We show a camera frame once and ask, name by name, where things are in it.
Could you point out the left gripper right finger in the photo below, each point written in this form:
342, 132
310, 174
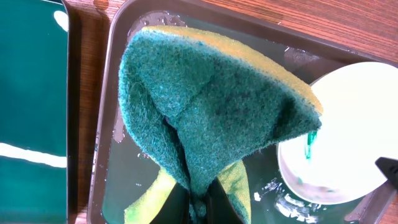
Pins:
219, 209

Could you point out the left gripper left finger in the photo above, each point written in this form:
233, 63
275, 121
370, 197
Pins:
175, 210

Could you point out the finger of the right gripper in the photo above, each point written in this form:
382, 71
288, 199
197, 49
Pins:
389, 169

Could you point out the white plate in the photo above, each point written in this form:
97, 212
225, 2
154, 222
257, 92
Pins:
337, 163

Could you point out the green yellow scrub sponge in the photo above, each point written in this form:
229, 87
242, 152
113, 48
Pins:
197, 103

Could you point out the dark brown serving tray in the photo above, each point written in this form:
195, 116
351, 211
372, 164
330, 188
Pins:
122, 173

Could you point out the black water basin tray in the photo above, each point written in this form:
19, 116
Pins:
33, 112

